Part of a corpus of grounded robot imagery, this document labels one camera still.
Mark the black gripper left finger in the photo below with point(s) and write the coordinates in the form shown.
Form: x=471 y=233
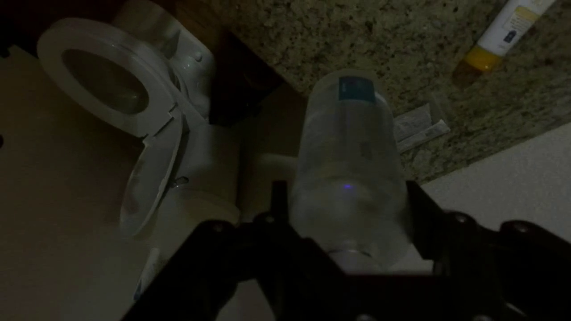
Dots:
x=279 y=205

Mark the clear plastic bottle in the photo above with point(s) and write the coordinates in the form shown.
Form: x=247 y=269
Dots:
x=348 y=171

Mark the white sachet packet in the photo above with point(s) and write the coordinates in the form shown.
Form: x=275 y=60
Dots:
x=427 y=135
x=411 y=121

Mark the white toilet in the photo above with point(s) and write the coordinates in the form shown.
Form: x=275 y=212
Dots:
x=161 y=148

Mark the white tube orange cap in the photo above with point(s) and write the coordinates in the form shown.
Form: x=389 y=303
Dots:
x=505 y=35

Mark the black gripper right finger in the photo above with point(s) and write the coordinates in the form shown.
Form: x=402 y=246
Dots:
x=425 y=222

